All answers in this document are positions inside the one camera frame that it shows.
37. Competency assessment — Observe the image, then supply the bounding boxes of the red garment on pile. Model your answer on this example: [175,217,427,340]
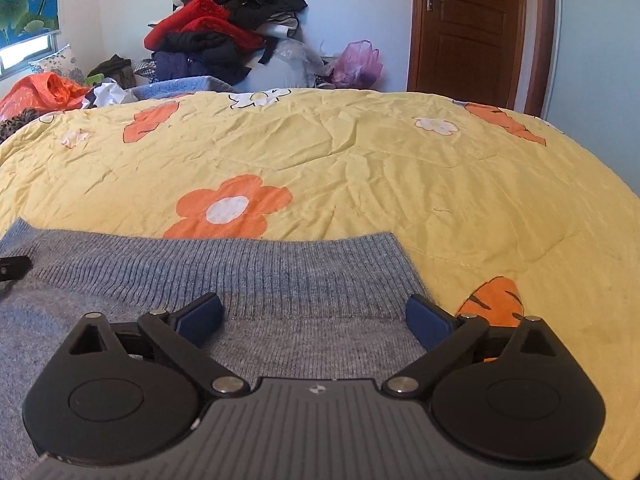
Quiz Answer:
[143,0,264,52]

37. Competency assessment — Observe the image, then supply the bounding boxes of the yellow floral bed quilt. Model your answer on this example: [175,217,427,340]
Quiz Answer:
[1,89,639,479]

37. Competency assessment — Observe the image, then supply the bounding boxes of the purple plastic bag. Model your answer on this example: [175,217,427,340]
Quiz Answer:
[332,40,383,90]

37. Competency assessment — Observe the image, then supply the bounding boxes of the window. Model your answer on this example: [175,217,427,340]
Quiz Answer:
[1,34,56,78]

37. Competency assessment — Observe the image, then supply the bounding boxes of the patterned pillow by window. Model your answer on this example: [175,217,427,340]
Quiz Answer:
[28,44,86,86]

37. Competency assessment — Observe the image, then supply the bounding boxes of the light blue towel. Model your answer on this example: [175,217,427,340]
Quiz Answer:
[129,76,236,101]

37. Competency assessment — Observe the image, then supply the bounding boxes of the grey knitted sweater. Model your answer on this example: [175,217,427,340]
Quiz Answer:
[1,220,423,479]

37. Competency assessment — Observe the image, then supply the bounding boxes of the dark olive garment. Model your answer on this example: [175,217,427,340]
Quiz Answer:
[88,54,137,89]

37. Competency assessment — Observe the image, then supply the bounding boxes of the white translucent plastic bag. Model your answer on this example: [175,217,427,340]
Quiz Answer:
[246,38,334,94]

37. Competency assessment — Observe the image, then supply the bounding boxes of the brown wooden door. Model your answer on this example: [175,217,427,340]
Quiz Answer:
[408,0,526,108]

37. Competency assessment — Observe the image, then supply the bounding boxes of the dark navy clothes on pile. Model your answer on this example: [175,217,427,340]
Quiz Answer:
[152,32,250,86]

